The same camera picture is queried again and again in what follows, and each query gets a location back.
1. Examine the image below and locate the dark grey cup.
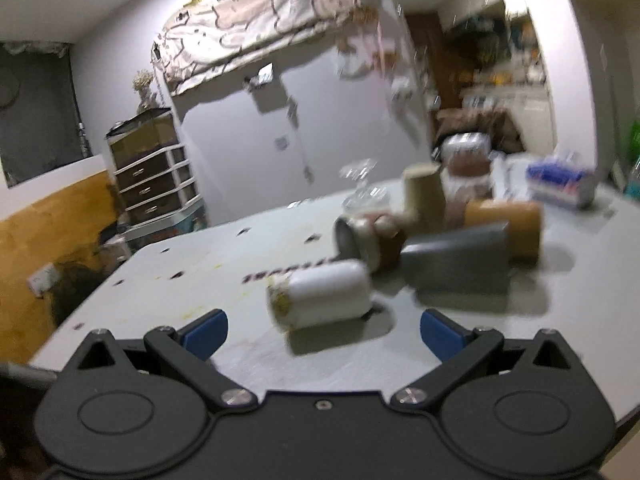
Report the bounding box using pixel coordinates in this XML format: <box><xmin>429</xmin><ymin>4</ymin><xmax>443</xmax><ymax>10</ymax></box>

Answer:
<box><xmin>400</xmin><ymin>222</ymin><xmax>510</xmax><ymax>295</ymax></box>

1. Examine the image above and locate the white cartoon cup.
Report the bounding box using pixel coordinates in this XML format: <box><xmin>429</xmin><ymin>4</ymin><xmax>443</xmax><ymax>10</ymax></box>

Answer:
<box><xmin>266</xmin><ymin>259</ymin><xmax>372</xmax><ymax>330</ymax></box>

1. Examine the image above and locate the amber brown cup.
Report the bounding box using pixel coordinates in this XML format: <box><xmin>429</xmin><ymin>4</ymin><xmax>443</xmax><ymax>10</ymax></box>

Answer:
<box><xmin>463</xmin><ymin>198</ymin><xmax>545</xmax><ymax>264</ymax></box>

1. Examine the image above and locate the beige cup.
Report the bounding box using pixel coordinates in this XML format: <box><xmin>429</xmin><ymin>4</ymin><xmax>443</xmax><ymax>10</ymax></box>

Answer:
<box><xmin>402</xmin><ymin>162</ymin><xmax>447</xmax><ymax>234</ymax></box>

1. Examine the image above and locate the white drawer unit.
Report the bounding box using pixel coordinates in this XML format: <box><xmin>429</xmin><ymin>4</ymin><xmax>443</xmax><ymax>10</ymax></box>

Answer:
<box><xmin>114</xmin><ymin>144</ymin><xmax>204</xmax><ymax>226</ymax></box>

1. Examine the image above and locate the clear stemmed glass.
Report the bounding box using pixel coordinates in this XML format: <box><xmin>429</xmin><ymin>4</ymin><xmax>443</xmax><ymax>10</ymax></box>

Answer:
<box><xmin>340</xmin><ymin>158</ymin><xmax>390</xmax><ymax>214</ymax></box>

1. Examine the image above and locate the blue tissue pack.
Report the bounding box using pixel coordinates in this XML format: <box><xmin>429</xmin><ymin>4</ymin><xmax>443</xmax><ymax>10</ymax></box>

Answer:
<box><xmin>525</xmin><ymin>157</ymin><xmax>598</xmax><ymax>209</ymax></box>

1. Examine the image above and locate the glass terrarium tank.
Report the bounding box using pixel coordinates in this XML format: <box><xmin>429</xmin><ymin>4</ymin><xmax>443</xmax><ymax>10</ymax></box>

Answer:
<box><xmin>105</xmin><ymin>107</ymin><xmax>179</xmax><ymax>169</ymax></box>

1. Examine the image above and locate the brown covered chair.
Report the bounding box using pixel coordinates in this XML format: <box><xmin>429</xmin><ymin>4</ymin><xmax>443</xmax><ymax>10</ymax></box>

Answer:
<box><xmin>433</xmin><ymin>108</ymin><xmax>526</xmax><ymax>154</ymax></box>

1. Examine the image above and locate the dried flower vase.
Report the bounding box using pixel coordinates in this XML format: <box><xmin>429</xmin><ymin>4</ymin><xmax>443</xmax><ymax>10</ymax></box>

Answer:
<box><xmin>132</xmin><ymin>70</ymin><xmax>158</xmax><ymax>114</ymax></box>

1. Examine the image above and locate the cartoon print fabric cover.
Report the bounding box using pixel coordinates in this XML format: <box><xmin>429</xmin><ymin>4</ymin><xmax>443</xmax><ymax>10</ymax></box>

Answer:
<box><xmin>153</xmin><ymin>0</ymin><xmax>378</xmax><ymax>96</ymax></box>

